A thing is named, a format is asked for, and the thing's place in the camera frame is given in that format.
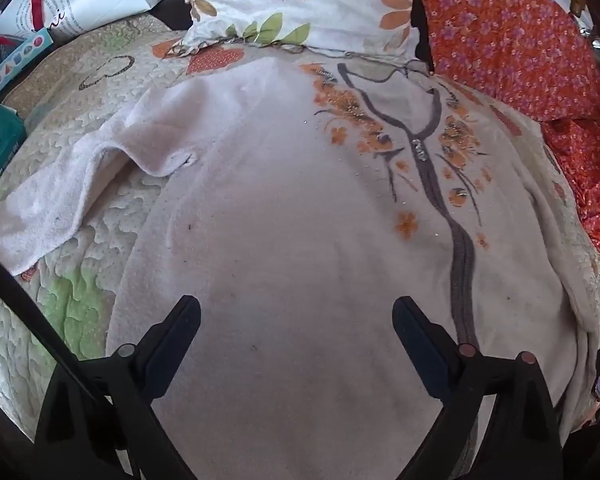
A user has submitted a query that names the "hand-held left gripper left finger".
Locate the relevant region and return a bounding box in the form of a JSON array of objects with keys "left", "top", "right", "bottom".
[{"left": 32, "top": 295, "right": 202, "bottom": 480}]

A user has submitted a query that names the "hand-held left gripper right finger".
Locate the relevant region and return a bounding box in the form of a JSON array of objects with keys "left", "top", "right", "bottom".
[{"left": 392, "top": 296, "right": 567, "bottom": 480}]

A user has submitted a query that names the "pale pink floral sweater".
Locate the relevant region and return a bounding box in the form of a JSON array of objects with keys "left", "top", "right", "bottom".
[{"left": 0, "top": 52, "right": 600, "bottom": 480}]

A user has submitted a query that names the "heart patchwork quilt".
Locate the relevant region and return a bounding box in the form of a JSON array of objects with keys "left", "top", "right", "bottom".
[{"left": 0, "top": 12, "right": 600, "bottom": 461}]

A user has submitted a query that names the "orange floral bed sheet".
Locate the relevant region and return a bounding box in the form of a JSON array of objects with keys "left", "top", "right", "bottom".
[{"left": 412, "top": 0, "right": 600, "bottom": 271}]

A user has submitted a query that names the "light blue shapes box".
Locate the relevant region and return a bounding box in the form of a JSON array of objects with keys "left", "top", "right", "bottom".
[{"left": 0, "top": 27, "right": 56, "bottom": 101}]

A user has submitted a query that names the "white floral pillow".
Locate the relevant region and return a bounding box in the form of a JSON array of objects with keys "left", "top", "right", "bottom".
[{"left": 182, "top": 0, "right": 421, "bottom": 58}]

